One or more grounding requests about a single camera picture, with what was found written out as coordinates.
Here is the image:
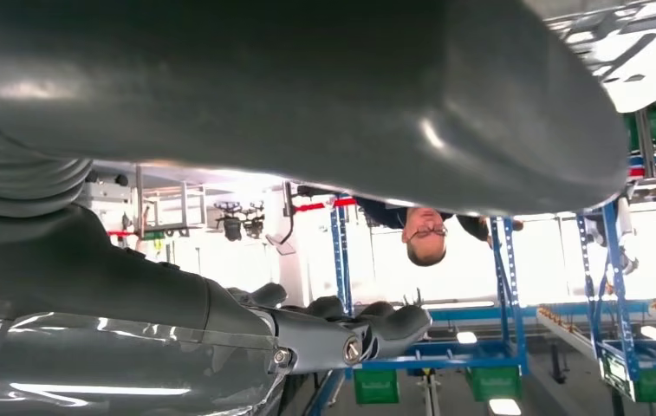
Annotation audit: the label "grey metal frame stand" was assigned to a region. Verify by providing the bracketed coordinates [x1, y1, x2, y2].
[132, 165, 209, 241]

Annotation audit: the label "black camera rig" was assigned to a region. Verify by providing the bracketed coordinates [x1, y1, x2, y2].
[212, 199, 267, 244]

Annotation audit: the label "person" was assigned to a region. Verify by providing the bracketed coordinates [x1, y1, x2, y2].
[354, 197, 525, 269]

